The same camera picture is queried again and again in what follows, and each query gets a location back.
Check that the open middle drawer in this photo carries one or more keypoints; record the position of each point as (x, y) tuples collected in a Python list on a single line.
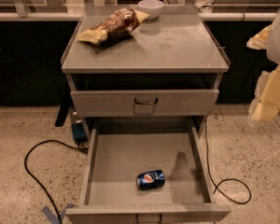
[(109, 192)]

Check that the blue pepsi can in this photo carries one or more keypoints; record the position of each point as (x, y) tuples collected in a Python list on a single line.
[(150, 180)]

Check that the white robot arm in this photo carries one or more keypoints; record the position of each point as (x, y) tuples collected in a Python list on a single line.
[(273, 43)]

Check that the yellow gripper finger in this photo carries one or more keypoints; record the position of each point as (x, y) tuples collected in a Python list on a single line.
[(259, 41), (266, 104)]

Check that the blue power box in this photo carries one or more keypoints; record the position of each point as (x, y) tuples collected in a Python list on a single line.
[(78, 133)]

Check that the white bowl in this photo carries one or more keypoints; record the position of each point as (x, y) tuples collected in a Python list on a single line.
[(152, 7)]

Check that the black middle drawer handle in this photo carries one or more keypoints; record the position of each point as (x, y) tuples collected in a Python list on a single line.
[(148, 219)]

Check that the closed top drawer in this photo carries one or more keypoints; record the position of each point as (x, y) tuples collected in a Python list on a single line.
[(121, 103)]

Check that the grey drawer cabinet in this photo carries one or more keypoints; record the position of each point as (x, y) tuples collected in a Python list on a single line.
[(174, 52)]

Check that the black drawer handle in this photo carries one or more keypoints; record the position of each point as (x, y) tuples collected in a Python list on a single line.
[(146, 101), (148, 219)]

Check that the black top drawer handle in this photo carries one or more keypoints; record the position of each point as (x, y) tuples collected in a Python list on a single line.
[(146, 101)]

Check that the brown chip bag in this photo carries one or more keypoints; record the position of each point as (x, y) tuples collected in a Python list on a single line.
[(119, 24)]

